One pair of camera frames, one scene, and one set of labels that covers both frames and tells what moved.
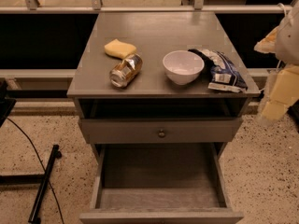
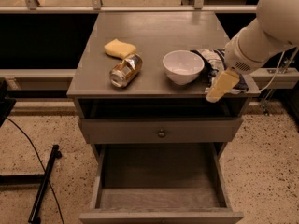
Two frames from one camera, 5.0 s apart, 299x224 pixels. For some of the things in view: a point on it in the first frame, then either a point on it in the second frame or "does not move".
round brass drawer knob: (162, 134) does not move
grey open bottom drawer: (167, 183) does not move
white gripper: (289, 41) → (235, 57)
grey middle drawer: (156, 131) does not move
